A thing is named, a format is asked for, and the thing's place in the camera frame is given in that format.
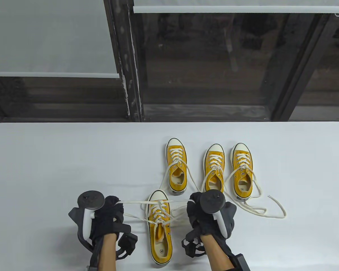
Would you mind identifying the person's right hand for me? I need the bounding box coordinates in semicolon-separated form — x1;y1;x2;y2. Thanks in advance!
186;192;224;238

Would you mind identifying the person's left hand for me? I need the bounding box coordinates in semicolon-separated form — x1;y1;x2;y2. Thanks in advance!
90;195;132;241

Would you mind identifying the person's left forearm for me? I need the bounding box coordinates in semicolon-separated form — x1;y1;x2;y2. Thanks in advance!
97;233;117;271

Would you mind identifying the person's right forearm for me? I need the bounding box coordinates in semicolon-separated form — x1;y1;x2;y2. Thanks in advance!
200;234;235;271

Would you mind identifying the grey roller blind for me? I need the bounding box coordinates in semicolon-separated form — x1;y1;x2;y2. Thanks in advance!
0;0;120;78

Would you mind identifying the white roller blind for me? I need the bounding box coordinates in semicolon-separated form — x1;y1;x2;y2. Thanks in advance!
133;0;339;14

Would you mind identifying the black wrist camera rig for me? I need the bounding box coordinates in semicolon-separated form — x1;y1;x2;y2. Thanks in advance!
181;229;207;258
115;224;138;260

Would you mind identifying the black glove cable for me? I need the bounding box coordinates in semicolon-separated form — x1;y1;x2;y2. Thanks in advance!
215;237;239;259
76;223;98;253

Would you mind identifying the dark window frame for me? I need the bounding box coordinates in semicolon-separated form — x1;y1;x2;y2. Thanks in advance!
0;0;339;122

